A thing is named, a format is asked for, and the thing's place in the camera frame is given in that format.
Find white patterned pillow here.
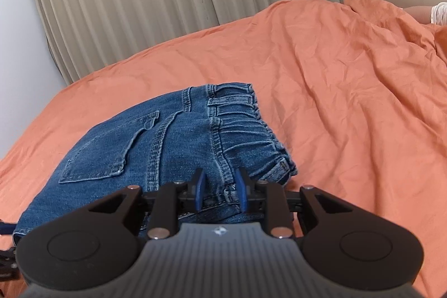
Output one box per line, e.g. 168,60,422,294
405,2,447,26

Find orange crumpled duvet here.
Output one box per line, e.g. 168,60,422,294
343,0,446,70

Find blue denim jeans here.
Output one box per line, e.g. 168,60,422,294
13,82,297,240

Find orange bed sheet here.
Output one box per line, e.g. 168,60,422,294
1,0,446,297

